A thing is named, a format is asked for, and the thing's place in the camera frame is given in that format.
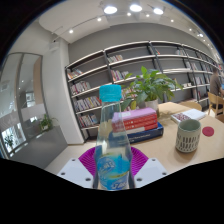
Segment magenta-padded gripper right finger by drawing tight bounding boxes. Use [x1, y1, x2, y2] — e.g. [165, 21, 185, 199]
[128, 146, 169, 190]

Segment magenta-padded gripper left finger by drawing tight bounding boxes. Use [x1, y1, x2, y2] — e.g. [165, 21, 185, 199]
[57, 145, 100, 190]

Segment clear blue-capped drink bottle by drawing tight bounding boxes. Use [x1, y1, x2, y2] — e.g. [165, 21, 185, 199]
[94, 84, 134, 191]

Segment dark blue book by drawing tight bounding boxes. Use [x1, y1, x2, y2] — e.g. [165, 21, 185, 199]
[125, 122, 165, 145]

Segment red book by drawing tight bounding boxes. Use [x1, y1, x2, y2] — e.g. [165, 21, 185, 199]
[111, 114, 158, 130]
[123, 121, 159, 134]

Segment green patterned ceramic mug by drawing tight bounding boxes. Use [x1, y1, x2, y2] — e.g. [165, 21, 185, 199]
[175, 118, 202, 154]

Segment small potted plant by window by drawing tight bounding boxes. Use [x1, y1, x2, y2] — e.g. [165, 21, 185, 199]
[38, 113, 57, 133]

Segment pink book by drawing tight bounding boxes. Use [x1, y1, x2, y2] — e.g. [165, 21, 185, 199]
[111, 107, 158, 124]

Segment white magazine with red print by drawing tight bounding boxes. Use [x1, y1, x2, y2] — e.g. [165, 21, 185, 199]
[170, 108, 208, 125]

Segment flat round red coaster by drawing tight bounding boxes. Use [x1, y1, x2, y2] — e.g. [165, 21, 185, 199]
[201, 125, 215, 138]

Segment green potted plant white pot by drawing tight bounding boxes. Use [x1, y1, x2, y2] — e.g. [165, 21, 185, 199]
[120, 65, 184, 118]

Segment wooden slat-back chair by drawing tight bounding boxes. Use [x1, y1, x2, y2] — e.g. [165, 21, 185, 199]
[207, 91, 224, 118]

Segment grey shelf unit with books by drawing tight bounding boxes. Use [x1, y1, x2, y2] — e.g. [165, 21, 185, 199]
[64, 40, 224, 141]

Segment person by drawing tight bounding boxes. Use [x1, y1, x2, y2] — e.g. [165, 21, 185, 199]
[209, 66, 224, 98]

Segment group of round ceiling lights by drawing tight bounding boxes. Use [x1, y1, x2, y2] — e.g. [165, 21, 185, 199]
[66, 2, 208, 38]

